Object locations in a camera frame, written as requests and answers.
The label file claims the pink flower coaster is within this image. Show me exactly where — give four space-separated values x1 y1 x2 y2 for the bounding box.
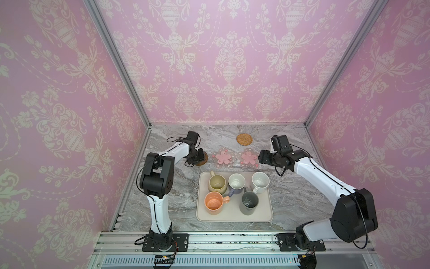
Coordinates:
212 148 236 168
237 148 259 169

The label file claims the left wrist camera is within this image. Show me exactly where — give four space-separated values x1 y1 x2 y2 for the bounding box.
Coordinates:
185 131 200 148

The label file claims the right aluminium corner post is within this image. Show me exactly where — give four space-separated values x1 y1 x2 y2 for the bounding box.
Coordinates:
303 0 388 130

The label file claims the left aluminium corner post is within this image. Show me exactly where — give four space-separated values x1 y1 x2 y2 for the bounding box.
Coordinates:
84 0 151 129

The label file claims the yellow-green mug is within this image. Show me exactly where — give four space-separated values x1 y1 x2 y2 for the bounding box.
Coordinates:
208 171 227 195

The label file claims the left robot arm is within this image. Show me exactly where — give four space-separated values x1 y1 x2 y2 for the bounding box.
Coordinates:
135 142 207 252

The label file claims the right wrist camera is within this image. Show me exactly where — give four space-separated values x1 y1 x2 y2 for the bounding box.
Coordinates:
271 135 293 156

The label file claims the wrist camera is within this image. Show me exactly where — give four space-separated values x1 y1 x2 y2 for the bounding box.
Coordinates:
271 135 293 156
185 131 200 148

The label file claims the orange pink mug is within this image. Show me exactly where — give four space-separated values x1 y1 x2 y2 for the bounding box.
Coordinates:
204 192 230 215

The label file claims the beige serving tray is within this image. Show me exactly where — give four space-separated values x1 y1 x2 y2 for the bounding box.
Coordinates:
196 171 273 223

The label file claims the brown wooden round coaster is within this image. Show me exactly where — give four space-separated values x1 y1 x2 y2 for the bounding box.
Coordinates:
195 152 208 166

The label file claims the grey mug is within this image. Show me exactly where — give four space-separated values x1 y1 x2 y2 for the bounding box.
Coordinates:
240 187 259 216

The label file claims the rattan woven round coaster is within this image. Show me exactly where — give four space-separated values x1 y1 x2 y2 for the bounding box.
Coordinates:
236 133 253 146

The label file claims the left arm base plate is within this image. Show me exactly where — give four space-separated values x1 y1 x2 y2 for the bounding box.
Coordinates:
142 233 189 252

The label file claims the lavender white mug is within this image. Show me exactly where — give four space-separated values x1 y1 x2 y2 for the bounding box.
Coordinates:
223 173 246 197

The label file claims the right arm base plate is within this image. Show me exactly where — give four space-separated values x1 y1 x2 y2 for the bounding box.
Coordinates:
277 232 327 253

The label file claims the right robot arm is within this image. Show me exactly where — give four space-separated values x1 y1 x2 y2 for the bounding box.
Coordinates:
258 150 378 250

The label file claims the aluminium corner post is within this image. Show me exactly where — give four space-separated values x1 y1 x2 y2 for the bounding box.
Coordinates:
303 0 388 130
84 0 151 129

